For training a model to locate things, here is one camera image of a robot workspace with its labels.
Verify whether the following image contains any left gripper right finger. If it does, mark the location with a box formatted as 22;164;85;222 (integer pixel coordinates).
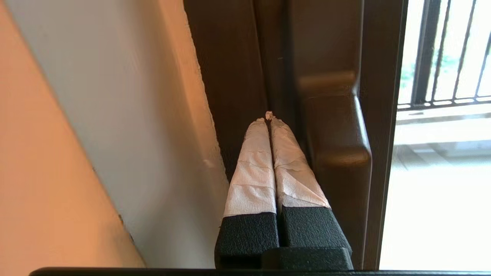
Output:
270;117;353;249

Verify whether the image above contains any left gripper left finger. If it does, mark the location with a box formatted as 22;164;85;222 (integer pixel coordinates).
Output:
214;117;280;269

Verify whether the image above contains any black handle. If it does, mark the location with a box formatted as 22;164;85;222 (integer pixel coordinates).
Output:
298;70;372;269

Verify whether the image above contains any dark framed sliding glass door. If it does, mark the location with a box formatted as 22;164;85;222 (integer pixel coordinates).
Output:
251;0;409;269

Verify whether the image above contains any long marble window sill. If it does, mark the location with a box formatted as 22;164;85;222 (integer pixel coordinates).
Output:
394;103;491;147

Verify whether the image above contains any dark framed balcony window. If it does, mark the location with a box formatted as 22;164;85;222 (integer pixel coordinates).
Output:
411;0;442;107

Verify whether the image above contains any long black balcony railing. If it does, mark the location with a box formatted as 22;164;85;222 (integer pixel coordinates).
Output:
398;0;491;111

